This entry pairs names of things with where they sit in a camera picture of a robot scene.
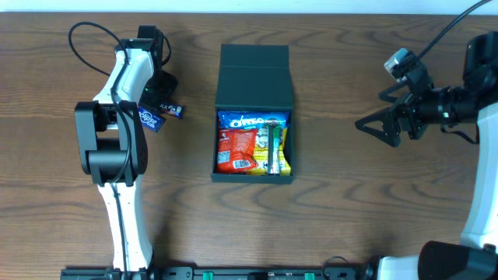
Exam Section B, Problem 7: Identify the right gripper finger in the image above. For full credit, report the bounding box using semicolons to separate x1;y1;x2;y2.
378;77;410;103
355;107;401;147

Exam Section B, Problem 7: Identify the Dairy Milk chocolate bar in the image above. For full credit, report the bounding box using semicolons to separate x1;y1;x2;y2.
160;103;184;119

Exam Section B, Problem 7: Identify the blue Eclipse mints box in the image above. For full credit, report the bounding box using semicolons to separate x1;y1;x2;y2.
139;107;166;133

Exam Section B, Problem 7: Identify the blue wafer snack bar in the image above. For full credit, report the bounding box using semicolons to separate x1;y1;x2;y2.
217;110;289;129

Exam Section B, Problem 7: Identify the dark green box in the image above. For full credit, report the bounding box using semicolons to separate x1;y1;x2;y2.
215;44;296;167

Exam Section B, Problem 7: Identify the red candy bag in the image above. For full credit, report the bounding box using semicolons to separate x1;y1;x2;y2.
216;129;258;174

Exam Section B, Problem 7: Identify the green chocolate bar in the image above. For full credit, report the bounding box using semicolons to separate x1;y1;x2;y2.
267;118;282;175

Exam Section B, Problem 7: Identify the yellow Hacks candy bag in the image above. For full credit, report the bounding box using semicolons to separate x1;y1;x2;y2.
246;128;292;176

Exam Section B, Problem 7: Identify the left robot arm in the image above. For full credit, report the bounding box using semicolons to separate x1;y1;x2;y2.
75;26;178;279

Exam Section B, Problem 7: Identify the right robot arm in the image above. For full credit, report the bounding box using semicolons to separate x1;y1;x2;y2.
355;32;497;279

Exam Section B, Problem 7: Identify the black mounting rail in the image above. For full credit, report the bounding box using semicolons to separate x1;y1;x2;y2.
60;265;365;280

